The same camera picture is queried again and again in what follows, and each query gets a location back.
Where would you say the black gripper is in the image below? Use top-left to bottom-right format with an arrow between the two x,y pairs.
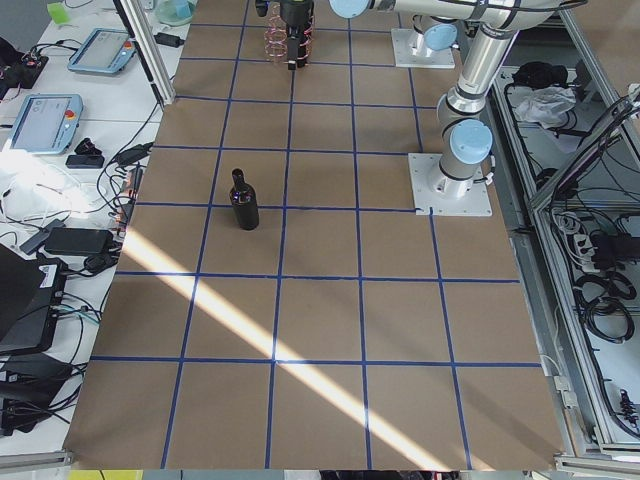
280,0 -> 313,71

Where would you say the black wine bottle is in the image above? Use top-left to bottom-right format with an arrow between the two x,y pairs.
229,168 -> 259,230

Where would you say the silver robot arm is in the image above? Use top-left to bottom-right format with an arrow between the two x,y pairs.
330,1 -> 561,199
255,1 -> 458,71

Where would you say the blue foam block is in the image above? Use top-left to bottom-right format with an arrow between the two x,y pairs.
170,0 -> 192,18

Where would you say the green glass bowl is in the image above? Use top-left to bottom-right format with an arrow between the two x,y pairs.
154,0 -> 196,27

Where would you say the black power adapter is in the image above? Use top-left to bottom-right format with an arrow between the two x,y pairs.
154,32 -> 184,48

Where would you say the blue teach pendant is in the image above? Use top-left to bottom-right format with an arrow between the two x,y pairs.
67,28 -> 135,75
3,94 -> 84,155

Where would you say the black laptop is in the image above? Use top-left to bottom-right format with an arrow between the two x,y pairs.
1,246 -> 67,356

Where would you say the copper wire wine basket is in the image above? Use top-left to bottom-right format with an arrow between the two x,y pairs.
256,1 -> 314,64

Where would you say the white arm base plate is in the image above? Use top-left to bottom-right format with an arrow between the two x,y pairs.
391,24 -> 458,69
408,153 -> 492,217

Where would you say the aluminium frame post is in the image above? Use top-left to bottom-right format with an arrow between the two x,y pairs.
113,0 -> 176,106

